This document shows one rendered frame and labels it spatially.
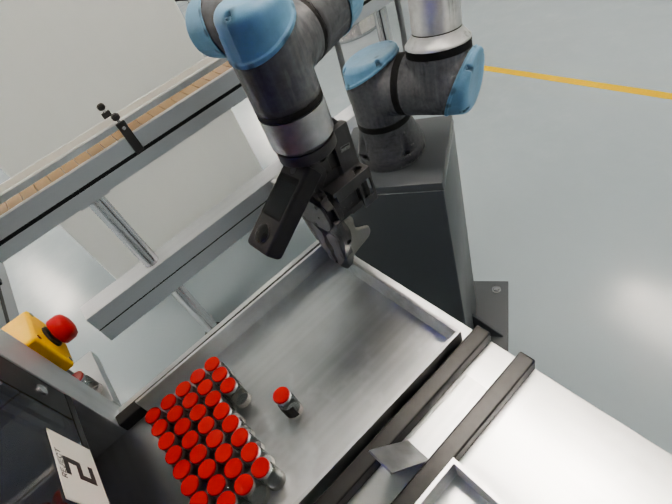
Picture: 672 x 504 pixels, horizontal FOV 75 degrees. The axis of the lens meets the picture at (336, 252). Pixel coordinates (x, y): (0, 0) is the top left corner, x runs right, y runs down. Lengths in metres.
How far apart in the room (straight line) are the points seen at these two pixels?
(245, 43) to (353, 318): 0.36
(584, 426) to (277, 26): 0.48
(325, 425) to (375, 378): 0.08
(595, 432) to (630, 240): 1.41
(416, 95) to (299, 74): 0.43
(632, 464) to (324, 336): 0.36
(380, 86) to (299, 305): 0.45
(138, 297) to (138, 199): 0.63
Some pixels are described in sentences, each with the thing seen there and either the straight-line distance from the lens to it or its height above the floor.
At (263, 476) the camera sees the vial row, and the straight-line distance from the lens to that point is 0.51.
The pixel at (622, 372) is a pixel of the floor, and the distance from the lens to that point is 1.57.
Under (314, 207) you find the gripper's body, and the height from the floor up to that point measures 1.04.
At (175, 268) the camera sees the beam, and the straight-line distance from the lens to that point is 1.52.
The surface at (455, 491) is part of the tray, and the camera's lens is 0.50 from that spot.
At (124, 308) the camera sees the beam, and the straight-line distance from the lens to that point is 1.53.
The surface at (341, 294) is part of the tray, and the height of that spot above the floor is 0.88.
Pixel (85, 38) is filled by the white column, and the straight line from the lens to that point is 1.89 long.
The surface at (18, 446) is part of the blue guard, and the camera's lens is 0.47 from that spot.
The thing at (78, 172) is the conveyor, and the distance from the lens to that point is 1.30.
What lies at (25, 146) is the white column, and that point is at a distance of 1.91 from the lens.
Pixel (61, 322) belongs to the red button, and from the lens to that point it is 0.69.
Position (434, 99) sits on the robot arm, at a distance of 0.85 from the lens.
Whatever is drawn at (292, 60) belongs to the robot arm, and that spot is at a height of 1.21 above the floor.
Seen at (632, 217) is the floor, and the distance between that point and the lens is 1.97.
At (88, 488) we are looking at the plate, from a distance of 0.50.
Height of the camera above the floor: 1.36
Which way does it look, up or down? 44 degrees down
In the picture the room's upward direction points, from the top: 24 degrees counter-clockwise
